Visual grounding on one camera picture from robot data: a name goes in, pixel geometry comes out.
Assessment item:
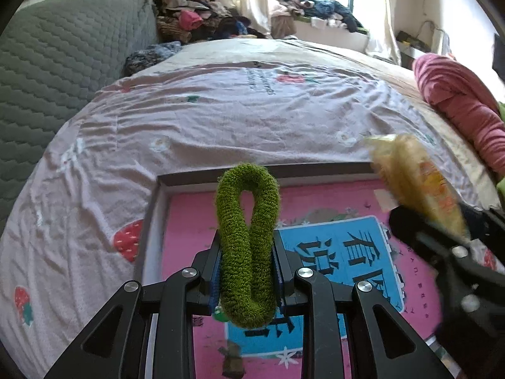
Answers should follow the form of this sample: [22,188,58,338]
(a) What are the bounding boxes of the dark monitor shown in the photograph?
[493,33,505,83]

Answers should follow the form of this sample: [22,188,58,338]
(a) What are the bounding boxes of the yellow snack packet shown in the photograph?
[363,133,472,245]

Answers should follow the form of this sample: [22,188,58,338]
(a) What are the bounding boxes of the shallow grey cardboard box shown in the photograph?
[133,161,454,379]

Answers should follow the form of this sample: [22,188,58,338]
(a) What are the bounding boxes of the grey quilted headboard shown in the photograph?
[0,0,159,226]

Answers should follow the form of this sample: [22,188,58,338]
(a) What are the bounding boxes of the dark blue patterned cloth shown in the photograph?
[124,41,184,76]

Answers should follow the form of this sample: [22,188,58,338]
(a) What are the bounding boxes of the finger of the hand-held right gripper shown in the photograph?
[460,204,505,271]
[389,205,505,379]

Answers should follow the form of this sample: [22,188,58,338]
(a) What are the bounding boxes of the green cloth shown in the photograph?
[495,102,505,206]

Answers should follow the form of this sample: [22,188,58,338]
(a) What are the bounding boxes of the green fuzzy scrunchie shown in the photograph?
[215,163,282,329]

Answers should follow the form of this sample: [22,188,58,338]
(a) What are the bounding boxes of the pile of mixed clothes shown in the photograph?
[154,0,265,44]

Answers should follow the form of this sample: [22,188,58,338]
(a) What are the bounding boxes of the printed pink bedsheet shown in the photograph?
[0,37,498,379]

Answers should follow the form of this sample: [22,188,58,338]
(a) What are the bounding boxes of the pink blanket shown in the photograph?
[412,53,505,182]

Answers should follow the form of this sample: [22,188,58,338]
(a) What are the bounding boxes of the white curtain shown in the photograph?
[233,0,273,38]
[363,0,401,66]

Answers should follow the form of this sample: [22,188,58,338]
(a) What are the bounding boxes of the black device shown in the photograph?
[395,29,431,49]

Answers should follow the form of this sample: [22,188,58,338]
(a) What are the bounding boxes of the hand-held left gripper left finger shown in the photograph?
[43,231,222,379]

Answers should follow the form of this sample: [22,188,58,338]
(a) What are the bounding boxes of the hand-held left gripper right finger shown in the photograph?
[272,231,454,379]

